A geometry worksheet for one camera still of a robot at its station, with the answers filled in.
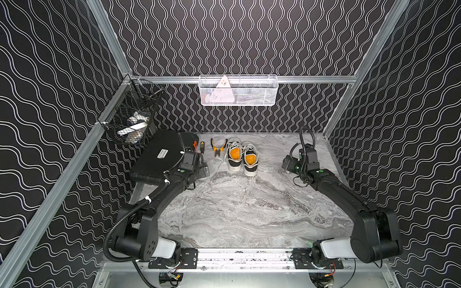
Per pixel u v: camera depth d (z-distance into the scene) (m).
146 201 0.46
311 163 0.67
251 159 1.03
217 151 1.10
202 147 1.13
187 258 0.74
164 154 1.00
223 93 0.90
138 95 0.98
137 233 0.42
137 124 0.75
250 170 0.97
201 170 0.80
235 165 0.99
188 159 0.69
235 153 1.06
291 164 0.80
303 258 0.74
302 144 0.67
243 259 0.76
